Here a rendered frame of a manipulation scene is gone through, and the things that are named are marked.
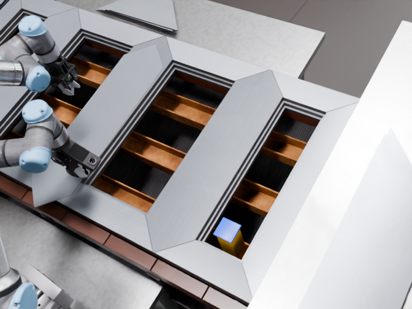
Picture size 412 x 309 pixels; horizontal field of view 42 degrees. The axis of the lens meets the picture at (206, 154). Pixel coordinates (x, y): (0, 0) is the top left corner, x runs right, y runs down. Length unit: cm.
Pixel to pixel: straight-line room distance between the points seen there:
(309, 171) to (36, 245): 97
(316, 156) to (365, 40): 155
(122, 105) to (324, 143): 71
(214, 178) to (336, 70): 148
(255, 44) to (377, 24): 123
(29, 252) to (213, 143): 74
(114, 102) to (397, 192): 102
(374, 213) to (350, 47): 185
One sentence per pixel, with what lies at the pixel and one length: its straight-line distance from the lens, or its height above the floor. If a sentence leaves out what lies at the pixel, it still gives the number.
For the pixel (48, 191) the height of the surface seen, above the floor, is 86.
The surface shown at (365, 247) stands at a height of 107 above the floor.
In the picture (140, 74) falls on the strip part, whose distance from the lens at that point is 197.
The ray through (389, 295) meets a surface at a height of 107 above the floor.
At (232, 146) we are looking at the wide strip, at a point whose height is 86.
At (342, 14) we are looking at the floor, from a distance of 327.
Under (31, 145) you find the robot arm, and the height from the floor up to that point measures 120.
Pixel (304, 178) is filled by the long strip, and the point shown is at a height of 86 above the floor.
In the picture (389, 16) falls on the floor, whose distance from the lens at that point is 326.
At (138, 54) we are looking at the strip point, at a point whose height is 86.
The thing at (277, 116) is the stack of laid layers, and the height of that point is 83.
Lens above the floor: 228
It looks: 56 degrees down
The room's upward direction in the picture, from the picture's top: 20 degrees counter-clockwise
